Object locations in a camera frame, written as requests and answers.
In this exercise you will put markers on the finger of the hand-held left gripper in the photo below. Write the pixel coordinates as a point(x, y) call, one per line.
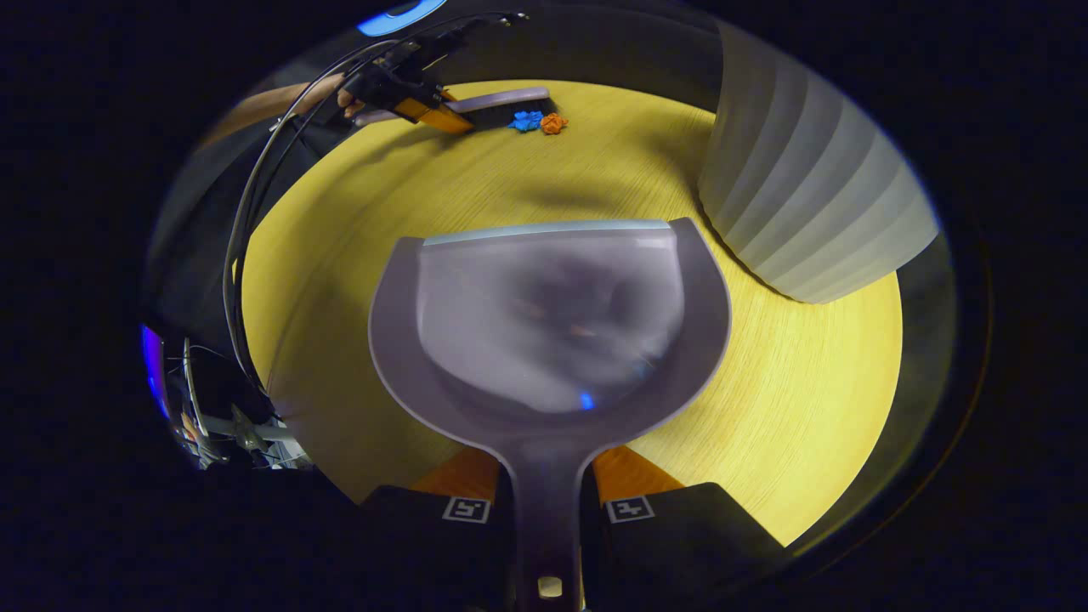
point(438, 115)
point(446, 94)

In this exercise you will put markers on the blue paper trash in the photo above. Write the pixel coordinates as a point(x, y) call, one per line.
point(525, 121)

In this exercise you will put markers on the pink dustpan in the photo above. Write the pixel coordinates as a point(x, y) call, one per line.
point(552, 323)

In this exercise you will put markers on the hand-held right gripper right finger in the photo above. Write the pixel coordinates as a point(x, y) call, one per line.
point(680, 544)

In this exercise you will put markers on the grey metal stand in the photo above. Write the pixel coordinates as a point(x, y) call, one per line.
point(246, 433)

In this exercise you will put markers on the orange paper trash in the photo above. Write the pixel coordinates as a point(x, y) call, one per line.
point(553, 124)

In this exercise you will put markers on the white ribbed garbage bin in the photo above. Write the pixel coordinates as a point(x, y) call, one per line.
point(807, 187)

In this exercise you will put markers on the small pink broom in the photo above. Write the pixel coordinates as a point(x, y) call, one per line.
point(501, 102)

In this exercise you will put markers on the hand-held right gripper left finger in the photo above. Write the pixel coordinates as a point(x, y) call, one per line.
point(399, 544)

